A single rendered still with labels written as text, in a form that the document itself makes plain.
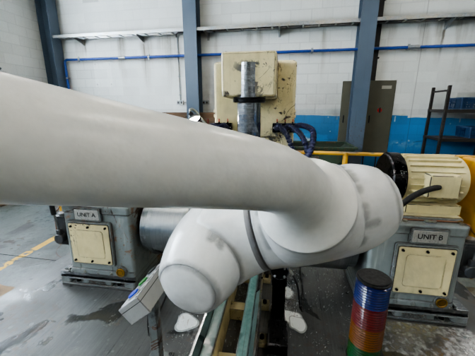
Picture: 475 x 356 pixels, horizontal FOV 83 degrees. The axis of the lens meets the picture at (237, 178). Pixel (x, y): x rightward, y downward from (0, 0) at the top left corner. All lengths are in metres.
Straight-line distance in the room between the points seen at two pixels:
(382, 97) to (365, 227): 6.05
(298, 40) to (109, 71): 4.32
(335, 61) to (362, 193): 5.95
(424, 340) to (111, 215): 1.07
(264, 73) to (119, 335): 1.00
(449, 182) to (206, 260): 0.89
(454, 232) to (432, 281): 0.18
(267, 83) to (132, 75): 6.22
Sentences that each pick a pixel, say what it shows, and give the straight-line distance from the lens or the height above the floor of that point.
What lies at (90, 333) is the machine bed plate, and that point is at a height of 0.80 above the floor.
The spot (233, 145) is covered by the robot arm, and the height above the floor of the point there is 1.50.
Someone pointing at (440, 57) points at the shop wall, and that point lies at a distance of 6.75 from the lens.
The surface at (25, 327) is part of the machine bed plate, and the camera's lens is 1.27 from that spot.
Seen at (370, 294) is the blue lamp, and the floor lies 1.20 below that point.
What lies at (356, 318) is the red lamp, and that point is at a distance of 0.62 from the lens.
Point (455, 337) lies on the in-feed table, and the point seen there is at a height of 0.92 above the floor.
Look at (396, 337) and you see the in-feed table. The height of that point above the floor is 0.92.
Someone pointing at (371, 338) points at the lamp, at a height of 1.11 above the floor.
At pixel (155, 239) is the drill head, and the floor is 1.03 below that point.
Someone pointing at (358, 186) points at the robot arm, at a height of 1.44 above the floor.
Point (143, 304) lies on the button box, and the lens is 0.74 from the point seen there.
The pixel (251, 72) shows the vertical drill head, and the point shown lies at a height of 1.64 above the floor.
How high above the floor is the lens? 1.52
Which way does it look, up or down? 14 degrees down
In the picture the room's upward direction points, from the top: straight up
